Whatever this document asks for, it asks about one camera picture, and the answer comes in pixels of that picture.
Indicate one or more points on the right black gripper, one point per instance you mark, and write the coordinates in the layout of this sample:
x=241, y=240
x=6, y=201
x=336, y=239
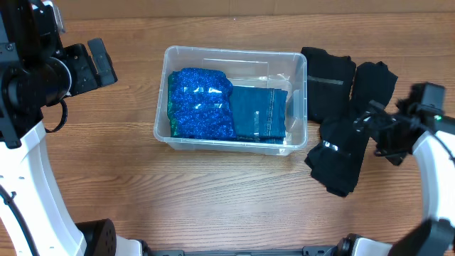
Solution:
x=396, y=155

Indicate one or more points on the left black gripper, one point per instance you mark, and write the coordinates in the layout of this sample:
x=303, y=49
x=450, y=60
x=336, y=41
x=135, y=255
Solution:
x=85, y=66

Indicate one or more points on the black garment front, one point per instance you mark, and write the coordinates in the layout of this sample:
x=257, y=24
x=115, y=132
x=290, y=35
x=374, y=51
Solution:
x=336, y=160

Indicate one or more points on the black garment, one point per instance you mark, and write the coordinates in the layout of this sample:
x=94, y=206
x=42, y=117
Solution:
x=336, y=160
x=329, y=79
x=372, y=81

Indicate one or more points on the blue sequin fabric bundle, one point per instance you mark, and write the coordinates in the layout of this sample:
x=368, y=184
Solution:
x=198, y=104

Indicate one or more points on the blue denim jeans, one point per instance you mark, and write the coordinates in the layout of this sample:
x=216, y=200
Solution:
x=259, y=114

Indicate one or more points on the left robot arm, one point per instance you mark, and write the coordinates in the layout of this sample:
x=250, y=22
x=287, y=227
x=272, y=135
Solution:
x=38, y=71

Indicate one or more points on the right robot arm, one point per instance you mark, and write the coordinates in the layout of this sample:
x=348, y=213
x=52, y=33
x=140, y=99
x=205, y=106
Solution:
x=421, y=129

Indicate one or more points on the black folded garment right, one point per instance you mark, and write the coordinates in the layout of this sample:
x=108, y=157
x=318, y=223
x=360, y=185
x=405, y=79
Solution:
x=372, y=81

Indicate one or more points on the black folded garment left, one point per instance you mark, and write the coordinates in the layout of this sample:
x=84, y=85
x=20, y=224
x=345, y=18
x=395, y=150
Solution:
x=329, y=79

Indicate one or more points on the clear plastic storage bin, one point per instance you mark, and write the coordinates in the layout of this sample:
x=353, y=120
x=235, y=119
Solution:
x=247, y=68

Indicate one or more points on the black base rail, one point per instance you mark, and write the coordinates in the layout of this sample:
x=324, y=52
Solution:
x=321, y=250

